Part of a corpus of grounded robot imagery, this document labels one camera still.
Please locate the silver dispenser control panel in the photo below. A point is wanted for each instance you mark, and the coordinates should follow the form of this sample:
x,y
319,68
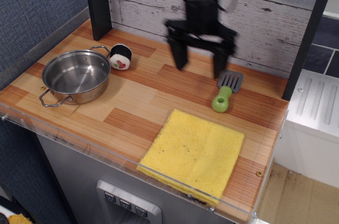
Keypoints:
x,y
120,206

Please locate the clear acrylic front guard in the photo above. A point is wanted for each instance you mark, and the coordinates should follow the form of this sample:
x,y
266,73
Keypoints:
x,y
78,164

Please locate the black frame post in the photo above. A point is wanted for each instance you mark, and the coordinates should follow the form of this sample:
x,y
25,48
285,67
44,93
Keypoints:
x,y
100,18
300,59

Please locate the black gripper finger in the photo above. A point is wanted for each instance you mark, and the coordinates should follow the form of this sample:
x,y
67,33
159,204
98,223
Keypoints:
x,y
179,52
220,57

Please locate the stainless steel pot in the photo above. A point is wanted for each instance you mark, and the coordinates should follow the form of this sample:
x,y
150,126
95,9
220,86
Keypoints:
x,y
76,77

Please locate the right black frame post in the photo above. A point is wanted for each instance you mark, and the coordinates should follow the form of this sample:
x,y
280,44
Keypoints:
x,y
300,59

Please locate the yellow cloth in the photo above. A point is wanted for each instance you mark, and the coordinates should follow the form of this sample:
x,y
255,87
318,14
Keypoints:
x,y
194,156

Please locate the white ribbed cabinet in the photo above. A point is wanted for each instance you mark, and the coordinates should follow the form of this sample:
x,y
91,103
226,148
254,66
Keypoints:
x,y
308,142

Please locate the yellow object bottom left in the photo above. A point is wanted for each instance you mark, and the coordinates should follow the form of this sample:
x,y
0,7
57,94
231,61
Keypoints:
x,y
19,219

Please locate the grey spatula with green handle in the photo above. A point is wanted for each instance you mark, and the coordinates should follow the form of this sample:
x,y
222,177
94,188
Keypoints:
x,y
229,82

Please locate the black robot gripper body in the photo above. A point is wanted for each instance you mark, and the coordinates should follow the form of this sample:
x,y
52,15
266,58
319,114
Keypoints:
x,y
200,28

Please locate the left black frame post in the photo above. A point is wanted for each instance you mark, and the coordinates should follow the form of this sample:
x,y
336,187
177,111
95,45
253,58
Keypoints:
x,y
100,18

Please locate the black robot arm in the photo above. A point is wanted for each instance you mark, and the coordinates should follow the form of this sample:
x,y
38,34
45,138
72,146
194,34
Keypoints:
x,y
201,29

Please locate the plush sushi roll toy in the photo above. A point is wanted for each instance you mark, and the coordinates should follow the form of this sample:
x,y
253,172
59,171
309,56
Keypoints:
x,y
120,57

